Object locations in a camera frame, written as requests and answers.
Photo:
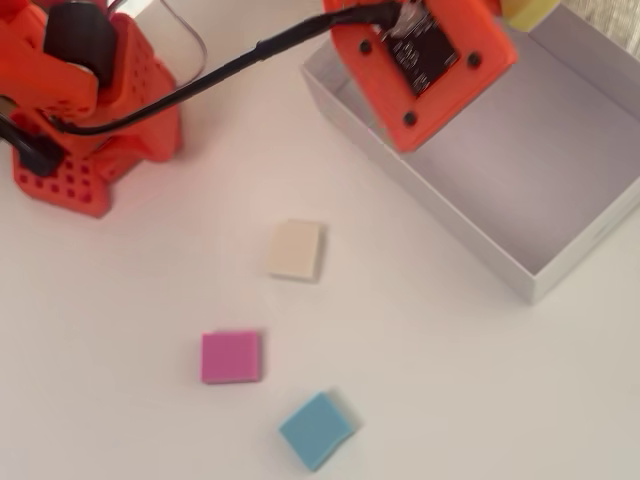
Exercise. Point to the grey woven rug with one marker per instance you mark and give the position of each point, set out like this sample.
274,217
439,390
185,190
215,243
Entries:
625,15

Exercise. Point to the blue foam cuboid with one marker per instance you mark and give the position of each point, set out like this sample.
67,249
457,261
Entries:
315,430

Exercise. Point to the pink foam cuboid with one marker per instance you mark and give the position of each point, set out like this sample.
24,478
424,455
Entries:
230,356

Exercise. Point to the white cardboard bin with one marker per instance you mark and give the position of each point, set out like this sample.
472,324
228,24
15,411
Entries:
500,175

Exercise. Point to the yellow foam cuboid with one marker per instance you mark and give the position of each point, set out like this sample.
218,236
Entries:
530,12

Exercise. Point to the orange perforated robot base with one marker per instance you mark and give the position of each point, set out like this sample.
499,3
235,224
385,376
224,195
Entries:
140,100

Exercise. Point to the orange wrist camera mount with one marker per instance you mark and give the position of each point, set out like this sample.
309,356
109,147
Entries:
375,75

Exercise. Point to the cream white foam cuboid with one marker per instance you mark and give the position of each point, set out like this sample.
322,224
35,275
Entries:
295,250

